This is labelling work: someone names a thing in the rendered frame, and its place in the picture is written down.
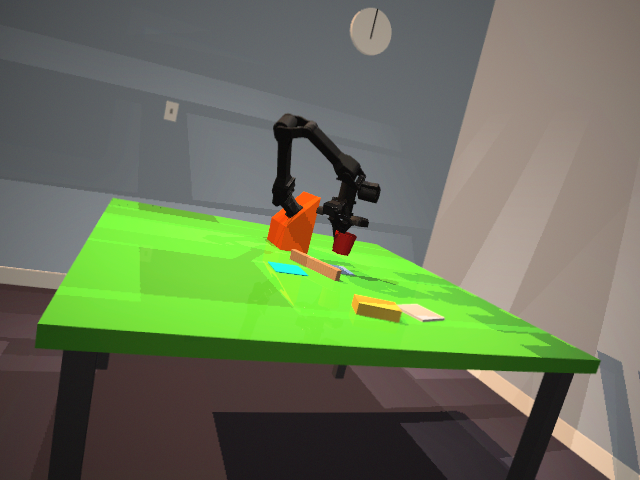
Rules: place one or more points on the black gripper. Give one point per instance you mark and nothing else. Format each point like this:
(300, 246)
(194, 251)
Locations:
(343, 225)

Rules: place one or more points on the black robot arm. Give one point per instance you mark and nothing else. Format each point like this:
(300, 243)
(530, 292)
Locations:
(345, 166)

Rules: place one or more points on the orange flat bar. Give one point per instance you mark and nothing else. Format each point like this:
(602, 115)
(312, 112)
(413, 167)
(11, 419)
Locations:
(315, 265)

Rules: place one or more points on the red cup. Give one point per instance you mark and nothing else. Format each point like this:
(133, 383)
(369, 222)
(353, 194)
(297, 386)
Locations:
(343, 243)

